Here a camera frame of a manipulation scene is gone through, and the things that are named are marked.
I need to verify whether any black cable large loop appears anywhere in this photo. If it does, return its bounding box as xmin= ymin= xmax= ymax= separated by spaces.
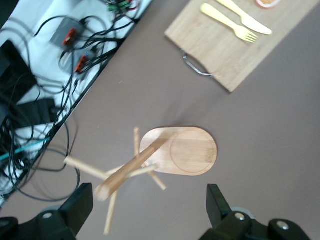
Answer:
xmin=9 ymin=119 xmax=81 ymax=203

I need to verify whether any yellow plastic knife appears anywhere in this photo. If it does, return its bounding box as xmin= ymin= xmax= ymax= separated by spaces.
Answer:
xmin=214 ymin=0 xmax=273 ymax=36

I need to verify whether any teal cable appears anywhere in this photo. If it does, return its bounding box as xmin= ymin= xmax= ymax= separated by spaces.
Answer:
xmin=0 ymin=138 xmax=52 ymax=162

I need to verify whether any large black box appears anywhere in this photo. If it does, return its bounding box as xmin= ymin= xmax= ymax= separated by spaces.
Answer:
xmin=0 ymin=39 xmax=37 ymax=103

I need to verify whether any small black box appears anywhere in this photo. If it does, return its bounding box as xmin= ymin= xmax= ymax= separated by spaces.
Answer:
xmin=16 ymin=97 xmax=57 ymax=126

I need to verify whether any wooden cutting board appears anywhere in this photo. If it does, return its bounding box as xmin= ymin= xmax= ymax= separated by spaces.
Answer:
xmin=164 ymin=0 xmax=320 ymax=93

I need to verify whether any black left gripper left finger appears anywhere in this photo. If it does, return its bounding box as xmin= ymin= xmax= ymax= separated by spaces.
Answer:
xmin=0 ymin=183 xmax=94 ymax=240

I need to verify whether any wooden mug tree stand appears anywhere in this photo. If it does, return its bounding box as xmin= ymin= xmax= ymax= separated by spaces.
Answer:
xmin=63 ymin=126 xmax=218 ymax=236

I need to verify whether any orange slice toy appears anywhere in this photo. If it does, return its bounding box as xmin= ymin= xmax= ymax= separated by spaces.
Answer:
xmin=255 ymin=0 xmax=282 ymax=9

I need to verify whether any black cable small loop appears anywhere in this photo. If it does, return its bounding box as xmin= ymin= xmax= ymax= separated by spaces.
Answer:
xmin=32 ymin=121 xmax=71 ymax=174

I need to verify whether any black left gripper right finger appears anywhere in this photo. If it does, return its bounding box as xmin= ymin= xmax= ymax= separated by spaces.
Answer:
xmin=198 ymin=184 xmax=310 ymax=240

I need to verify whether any green connector board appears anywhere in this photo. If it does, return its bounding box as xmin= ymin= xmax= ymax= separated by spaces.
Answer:
xmin=106 ymin=0 xmax=141 ymax=12

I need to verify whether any grey box red connector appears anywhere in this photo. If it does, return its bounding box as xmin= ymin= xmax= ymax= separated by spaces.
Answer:
xmin=49 ymin=16 xmax=85 ymax=46
xmin=58 ymin=48 xmax=91 ymax=75

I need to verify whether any yellow plastic fork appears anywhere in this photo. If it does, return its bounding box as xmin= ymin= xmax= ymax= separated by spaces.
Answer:
xmin=200 ymin=2 xmax=260 ymax=44

